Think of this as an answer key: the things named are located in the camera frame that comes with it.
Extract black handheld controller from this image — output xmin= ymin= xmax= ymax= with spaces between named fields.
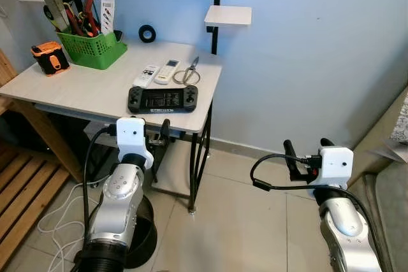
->
xmin=127 ymin=85 xmax=199 ymax=114

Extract beige bed end board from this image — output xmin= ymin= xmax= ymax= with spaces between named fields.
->
xmin=351 ymin=87 xmax=408 ymax=190

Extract white remote control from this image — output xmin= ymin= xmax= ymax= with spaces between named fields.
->
xmin=132 ymin=63 xmax=160 ymax=88
xmin=154 ymin=59 xmax=181 ymax=85

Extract steel scissors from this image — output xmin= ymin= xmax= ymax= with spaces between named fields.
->
xmin=173 ymin=56 xmax=201 ymax=86

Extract white patterned bag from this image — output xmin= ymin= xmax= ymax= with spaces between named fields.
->
xmin=388 ymin=97 xmax=408 ymax=145

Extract black bucket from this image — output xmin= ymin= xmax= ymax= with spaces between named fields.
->
xmin=124 ymin=194 xmax=159 ymax=269

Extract black tape roll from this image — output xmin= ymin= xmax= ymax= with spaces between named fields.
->
xmin=138 ymin=25 xmax=157 ymax=43

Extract green plastic basket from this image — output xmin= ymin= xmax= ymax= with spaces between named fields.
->
xmin=56 ymin=29 xmax=128 ymax=70

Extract brown wooden board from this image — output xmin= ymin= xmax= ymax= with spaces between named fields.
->
xmin=0 ymin=49 xmax=84 ymax=183

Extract white barcode card pack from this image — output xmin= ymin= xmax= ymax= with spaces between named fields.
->
xmin=100 ymin=0 xmax=116 ymax=34

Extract wooden slat base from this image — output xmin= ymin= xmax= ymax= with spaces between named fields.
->
xmin=0 ymin=141 xmax=72 ymax=266

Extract orange black tape measure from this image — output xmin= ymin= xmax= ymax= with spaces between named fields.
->
xmin=31 ymin=41 xmax=71 ymax=76

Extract red black screwdriver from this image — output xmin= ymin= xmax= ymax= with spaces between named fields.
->
xmin=62 ymin=1 xmax=84 ymax=36

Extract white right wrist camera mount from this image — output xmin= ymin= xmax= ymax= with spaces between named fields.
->
xmin=317 ymin=147 xmax=354 ymax=190

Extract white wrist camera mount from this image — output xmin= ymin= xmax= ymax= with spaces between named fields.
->
xmin=317 ymin=147 xmax=354 ymax=190
xmin=116 ymin=117 xmax=154 ymax=169

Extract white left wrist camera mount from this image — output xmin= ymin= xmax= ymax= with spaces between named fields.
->
xmin=116 ymin=117 xmax=154 ymax=169

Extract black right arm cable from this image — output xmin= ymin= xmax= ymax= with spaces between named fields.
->
xmin=250 ymin=153 xmax=387 ymax=272

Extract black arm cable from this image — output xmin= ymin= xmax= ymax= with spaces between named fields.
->
xmin=82 ymin=125 xmax=119 ymax=247
xmin=250 ymin=153 xmax=387 ymax=272

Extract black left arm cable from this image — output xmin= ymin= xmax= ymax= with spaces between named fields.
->
xmin=82 ymin=125 xmax=119 ymax=247

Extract white desk black metal frame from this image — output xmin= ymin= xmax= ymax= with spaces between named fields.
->
xmin=0 ymin=0 xmax=224 ymax=214

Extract white cable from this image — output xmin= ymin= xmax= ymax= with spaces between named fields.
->
xmin=37 ymin=180 xmax=90 ymax=272

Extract red handled pliers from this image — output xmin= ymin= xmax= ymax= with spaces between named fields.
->
xmin=80 ymin=0 xmax=103 ymax=37

